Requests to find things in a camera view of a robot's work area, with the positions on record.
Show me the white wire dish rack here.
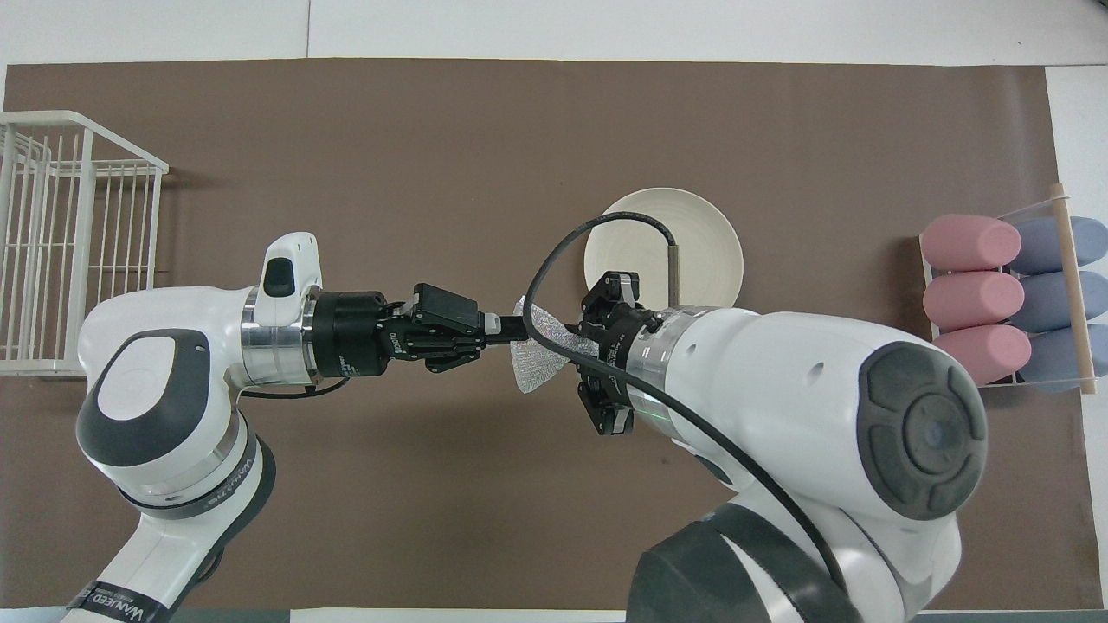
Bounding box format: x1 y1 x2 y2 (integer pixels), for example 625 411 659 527
0 111 170 376

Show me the white wooden cup rack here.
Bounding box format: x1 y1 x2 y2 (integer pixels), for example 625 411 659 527
918 183 1098 395

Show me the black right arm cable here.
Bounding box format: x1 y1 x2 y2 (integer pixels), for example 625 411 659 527
522 212 854 607

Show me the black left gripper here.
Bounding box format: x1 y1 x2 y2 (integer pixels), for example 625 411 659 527
313 283 531 379

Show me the pink plastic cup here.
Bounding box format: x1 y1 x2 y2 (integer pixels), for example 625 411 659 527
933 324 1033 386
923 271 1025 330
920 215 1022 272

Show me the silver mesh sponge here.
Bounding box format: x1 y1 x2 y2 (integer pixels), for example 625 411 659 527
511 294 602 396

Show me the cream round plate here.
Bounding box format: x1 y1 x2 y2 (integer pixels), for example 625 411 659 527
583 188 744 317

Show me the blue plastic cup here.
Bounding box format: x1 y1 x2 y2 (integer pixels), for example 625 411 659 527
1008 216 1108 275
1008 271 1108 332
1017 324 1108 395

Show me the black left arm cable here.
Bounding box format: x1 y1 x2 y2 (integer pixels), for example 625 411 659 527
238 378 351 401

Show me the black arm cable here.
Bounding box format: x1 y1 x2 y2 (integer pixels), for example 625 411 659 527
522 212 854 607
238 378 351 401

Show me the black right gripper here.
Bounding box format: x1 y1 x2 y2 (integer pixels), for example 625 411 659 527
577 270 667 437

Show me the brown table mat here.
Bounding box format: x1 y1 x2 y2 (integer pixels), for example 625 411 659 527
0 59 1083 611

